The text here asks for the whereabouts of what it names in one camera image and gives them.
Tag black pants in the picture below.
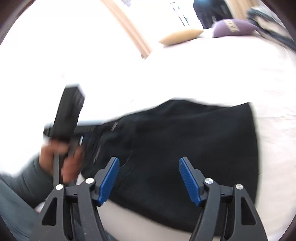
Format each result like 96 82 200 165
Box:
79 99 260 235

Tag grey sleeved left forearm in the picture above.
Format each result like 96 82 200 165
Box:
1 156 53 240

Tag person's left hand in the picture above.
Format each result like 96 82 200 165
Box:
39 140 84 184

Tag left beige curtain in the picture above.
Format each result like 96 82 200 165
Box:
102 0 151 59

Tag beige curtain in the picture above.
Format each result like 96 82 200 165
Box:
102 0 151 59
226 0 259 20

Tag black framed balcony door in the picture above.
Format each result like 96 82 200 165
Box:
120 1 204 29

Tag white sheeted bed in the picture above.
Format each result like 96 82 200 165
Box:
35 30 295 240

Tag yellow pillow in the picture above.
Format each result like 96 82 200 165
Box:
159 29 204 46

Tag purple patterned pillow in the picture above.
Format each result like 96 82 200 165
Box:
212 19 259 38

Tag beige grey folded duvet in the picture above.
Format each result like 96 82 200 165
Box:
246 6 295 51

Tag right beige curtain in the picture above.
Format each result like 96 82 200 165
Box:
226 0 259 20

